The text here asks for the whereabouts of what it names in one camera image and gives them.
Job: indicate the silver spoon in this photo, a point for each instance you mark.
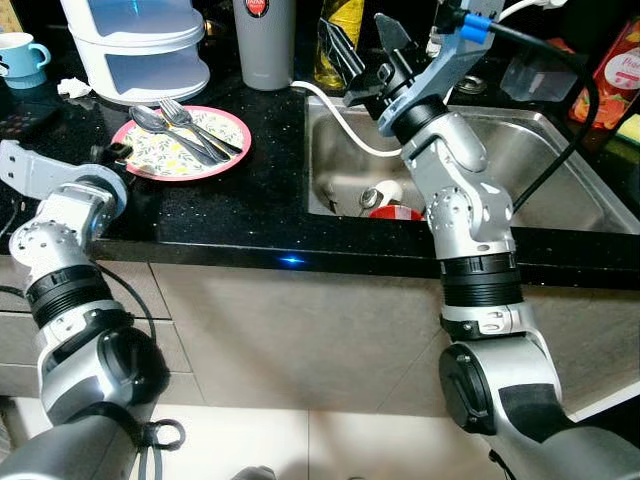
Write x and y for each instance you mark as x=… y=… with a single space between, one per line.
x=150 y=119

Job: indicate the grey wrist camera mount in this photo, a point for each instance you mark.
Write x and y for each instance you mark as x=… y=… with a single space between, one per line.
x=440 y=70
x=25 y=165

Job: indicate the grey tumbler with red logo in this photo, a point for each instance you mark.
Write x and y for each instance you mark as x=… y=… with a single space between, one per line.
x=265 y=60

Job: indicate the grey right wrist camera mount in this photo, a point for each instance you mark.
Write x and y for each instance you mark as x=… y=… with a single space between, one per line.
x=440 y=70

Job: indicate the silver fork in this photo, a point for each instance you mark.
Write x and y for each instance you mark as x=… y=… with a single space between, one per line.
x=200 y=128

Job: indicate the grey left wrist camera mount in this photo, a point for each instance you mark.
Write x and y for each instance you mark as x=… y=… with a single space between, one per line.
x=25 y=165

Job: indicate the pink rimmed patterned plate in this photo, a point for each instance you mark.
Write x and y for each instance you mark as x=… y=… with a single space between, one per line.
x=170 y=160

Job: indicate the grey cabinet drawer front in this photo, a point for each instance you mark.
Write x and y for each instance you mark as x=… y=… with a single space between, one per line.
x=140 y=272

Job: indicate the grey cabinet door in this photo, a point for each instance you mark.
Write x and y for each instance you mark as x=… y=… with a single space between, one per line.
x=300 y=330

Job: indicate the clear plastic container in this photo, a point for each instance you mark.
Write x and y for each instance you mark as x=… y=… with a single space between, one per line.
x=540 y=80

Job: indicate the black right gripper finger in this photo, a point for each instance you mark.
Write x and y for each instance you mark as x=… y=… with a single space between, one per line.
x=365 y=97
x=393 y=40

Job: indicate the stainless steel sink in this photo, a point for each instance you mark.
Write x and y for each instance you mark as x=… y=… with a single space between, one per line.
x=340 y=180

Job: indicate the round metal sink fitting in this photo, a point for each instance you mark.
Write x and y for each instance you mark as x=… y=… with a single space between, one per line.
x=472 y=86

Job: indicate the small white object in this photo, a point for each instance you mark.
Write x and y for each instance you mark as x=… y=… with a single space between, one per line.
x=75 y=88

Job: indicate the yellow green sponge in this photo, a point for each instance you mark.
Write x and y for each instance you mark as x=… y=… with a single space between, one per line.
x=630 y=128

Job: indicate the yellow dish soap bottle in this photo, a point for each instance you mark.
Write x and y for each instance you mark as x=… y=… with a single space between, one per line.
x=348 y=12

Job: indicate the black remote control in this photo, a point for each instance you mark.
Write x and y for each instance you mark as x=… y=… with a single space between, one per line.
x=20 y=122

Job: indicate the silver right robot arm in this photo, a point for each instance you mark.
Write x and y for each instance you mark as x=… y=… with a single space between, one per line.
x=470 y=190

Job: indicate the red juice carton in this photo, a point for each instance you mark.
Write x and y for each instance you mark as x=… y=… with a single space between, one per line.
x=612 y=80

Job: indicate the light blue printed mug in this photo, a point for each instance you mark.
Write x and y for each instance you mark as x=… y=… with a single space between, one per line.
x=20 y=60

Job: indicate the white stacked food container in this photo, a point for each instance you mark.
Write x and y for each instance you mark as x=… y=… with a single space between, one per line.
x=140 y=80

